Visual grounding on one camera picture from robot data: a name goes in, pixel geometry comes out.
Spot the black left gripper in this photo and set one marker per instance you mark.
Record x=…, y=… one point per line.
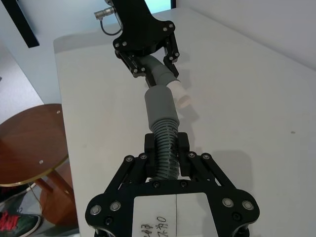
x=138, y=29

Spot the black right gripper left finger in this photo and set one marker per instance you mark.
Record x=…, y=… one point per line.
x=151, y=158

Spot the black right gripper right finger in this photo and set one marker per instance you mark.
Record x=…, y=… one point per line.
x=183, y=158

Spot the grey elbow pipe white tip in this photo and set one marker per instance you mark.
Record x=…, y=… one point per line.
x=161, y=71

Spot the round brown wooden stool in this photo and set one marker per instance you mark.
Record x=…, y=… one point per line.
x=27, y=138

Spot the black slanted bar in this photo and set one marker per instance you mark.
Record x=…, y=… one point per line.
x=22, y=24

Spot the green and red shoe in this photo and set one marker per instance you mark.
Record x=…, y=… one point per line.
x=22, y=223

